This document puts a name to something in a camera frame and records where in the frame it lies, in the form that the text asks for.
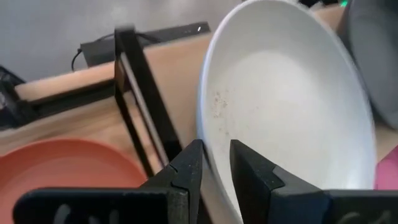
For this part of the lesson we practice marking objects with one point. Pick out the black box on floor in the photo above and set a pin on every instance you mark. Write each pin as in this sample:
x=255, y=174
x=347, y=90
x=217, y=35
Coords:
x=105, y=49

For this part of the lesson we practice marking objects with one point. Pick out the white plate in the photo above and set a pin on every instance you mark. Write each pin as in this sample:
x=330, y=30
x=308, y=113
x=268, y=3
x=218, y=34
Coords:
x=280, y=109

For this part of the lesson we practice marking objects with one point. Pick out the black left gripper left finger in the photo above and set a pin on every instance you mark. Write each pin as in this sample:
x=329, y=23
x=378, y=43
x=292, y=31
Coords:
x=183, y=183

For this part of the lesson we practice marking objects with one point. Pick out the magenta plate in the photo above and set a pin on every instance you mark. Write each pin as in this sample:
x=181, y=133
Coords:
x=388, y=171

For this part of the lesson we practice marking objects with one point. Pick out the coral red plate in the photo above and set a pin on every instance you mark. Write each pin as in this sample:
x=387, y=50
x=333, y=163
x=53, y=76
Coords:
x=62, y=168

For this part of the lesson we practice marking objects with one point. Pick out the black table frame rail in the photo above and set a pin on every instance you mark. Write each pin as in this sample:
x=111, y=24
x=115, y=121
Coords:
x=77, y=96

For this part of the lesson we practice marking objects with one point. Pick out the black frame bracket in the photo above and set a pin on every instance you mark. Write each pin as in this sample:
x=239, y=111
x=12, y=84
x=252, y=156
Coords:
x=11, y=99

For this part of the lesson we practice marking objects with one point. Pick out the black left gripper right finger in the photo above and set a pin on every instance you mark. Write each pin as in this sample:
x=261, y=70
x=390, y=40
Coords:
x=258, y=193

